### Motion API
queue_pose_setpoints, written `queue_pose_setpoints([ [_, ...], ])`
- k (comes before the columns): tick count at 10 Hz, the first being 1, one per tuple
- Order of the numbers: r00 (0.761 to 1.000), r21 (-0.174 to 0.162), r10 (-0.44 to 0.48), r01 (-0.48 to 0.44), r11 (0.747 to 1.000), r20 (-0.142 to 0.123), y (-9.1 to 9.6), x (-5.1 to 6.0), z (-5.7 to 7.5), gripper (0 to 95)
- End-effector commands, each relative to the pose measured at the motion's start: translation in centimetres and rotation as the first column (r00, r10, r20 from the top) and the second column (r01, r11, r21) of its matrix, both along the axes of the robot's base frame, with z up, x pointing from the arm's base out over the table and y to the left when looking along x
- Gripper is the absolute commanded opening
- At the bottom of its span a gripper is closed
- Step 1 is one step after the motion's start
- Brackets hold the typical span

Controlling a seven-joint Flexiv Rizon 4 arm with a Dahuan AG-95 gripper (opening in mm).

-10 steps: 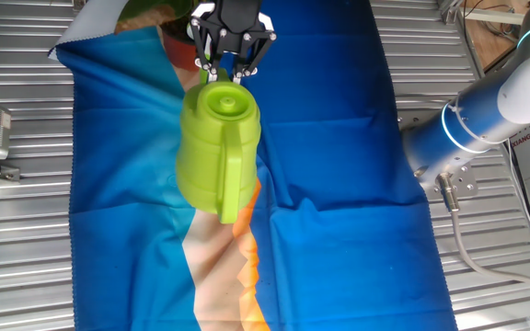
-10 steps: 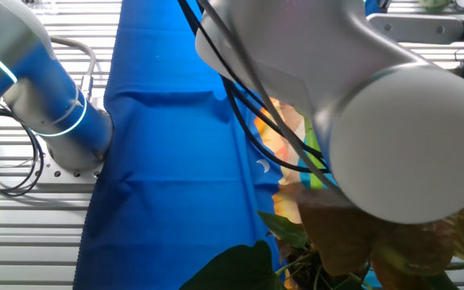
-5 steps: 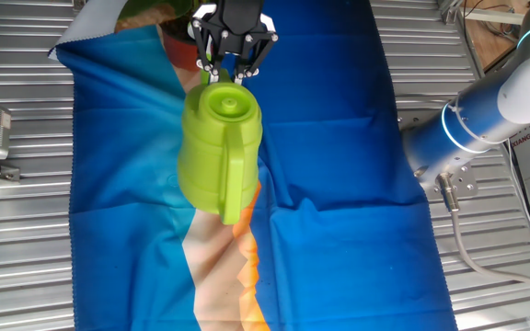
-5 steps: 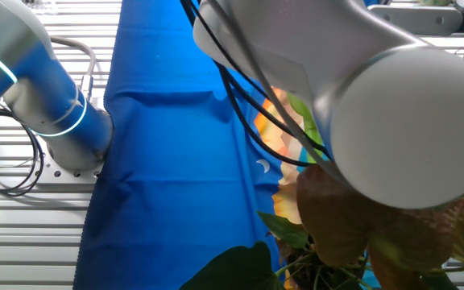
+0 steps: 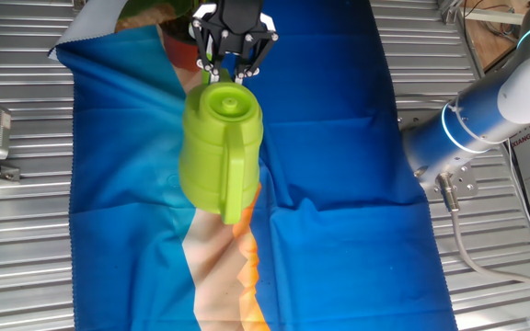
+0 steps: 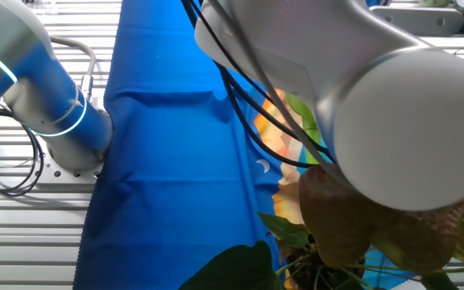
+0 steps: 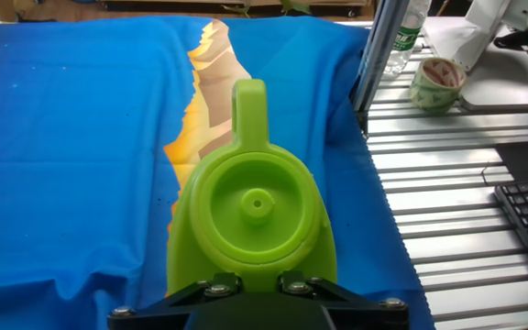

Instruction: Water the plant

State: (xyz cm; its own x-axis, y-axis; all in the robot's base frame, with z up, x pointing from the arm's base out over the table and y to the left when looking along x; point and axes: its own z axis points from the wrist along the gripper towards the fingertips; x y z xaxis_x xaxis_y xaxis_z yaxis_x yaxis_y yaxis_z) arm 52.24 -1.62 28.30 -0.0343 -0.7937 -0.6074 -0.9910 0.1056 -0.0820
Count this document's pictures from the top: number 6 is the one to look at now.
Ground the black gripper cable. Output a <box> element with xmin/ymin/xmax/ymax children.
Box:
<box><xmin>189</xmin><ymin>0</ymin><xmax>336</xmax><ymax>164</ymax></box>

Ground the black cable bundle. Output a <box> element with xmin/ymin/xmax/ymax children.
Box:
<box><xmin>0</xmin><ymin>107</ymin><xmax>46</xmax><ymax>197</ymax></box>

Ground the potted anthurium plant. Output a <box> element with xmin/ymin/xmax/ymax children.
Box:
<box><xmin>179</xmin><ymin>164</ymin><xmax>464</xmax><ymax>290</ymax></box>

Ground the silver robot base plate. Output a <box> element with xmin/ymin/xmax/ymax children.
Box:
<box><xmin>34</xmin><ymin>159</ymin><xmax>106</xmax><ymax>182</ymax></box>

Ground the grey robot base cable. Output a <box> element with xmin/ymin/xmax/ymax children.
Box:
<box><xmin>48</xmin><ymin>35</ymin><xmax>98</xmax><ymax>100</ymax></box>

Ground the green plastic watering can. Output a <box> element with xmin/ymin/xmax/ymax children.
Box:
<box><xmin>286</xmin><ymin>92</ymin><xmax>324</xmax><ymax>166</ymax></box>

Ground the blue printed cloth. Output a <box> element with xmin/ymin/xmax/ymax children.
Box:
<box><xmin>72</xmin><ymin>0</ymin><xmax>418</xmax><ymax>290</ymax></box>

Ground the pale green object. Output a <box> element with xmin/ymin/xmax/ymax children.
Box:
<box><xmin>416</xmin><ymin>0</ymin><xmax>454</xmax><ymax>8</ymax></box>

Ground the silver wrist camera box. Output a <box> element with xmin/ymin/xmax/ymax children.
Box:
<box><xmin>371</xmin><ymin>6</ymin><xmax>464</xmax><ymax>37</ymax></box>

